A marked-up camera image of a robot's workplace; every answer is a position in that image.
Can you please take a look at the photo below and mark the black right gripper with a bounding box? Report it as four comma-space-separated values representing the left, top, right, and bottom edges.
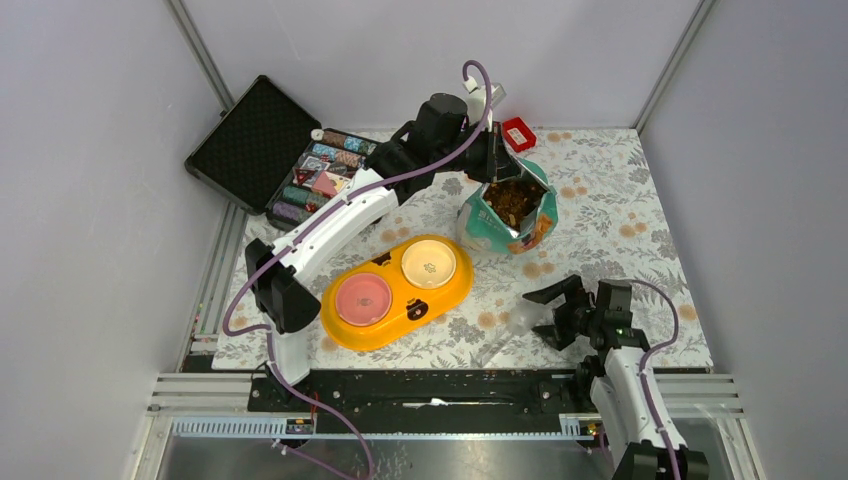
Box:
522, 276, 603, 353

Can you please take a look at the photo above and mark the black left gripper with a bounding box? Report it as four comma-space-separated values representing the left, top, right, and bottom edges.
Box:
432, 119, 520, 183

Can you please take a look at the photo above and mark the clear plastic scoop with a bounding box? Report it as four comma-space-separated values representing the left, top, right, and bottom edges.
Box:
476, 314, 550, 369

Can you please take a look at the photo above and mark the green dog food bag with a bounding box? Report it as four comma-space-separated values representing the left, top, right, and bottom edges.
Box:
457, 159, 559, 255

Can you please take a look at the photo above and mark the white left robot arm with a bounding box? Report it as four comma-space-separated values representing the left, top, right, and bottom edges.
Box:
238, 85, 519, 411

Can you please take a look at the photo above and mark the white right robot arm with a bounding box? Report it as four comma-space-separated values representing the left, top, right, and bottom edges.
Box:
513, 275, 710, 479

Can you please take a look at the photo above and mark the yellow double pet bowl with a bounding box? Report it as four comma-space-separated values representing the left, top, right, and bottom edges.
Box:
320, 235, 474, 351

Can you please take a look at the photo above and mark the small red box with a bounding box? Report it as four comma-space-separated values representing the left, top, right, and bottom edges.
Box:
501, 117, 537, 153

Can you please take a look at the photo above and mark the floral table mat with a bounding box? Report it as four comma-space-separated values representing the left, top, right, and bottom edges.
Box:
211, 127, 715, 371

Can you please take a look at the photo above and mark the black poker chip case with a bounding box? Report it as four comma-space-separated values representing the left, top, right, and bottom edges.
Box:
185, 75, 378, 231

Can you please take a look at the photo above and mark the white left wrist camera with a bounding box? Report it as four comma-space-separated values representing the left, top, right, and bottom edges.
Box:
463, 77, 506, 130

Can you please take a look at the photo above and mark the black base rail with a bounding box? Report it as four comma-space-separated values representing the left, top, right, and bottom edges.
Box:
247, 367, 601, 436

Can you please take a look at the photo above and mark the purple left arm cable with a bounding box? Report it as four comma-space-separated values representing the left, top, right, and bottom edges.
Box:
221, 60, 495, 480

